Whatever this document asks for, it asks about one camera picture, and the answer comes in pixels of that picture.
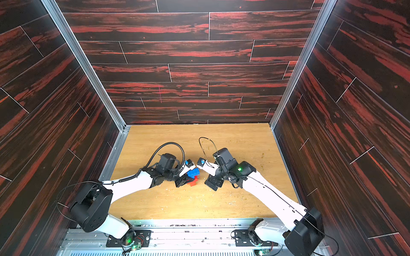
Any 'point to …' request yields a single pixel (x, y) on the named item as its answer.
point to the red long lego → (194, 183)
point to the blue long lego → (193, 173)
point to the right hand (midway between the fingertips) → (214, 170)
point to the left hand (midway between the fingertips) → (192, 176)
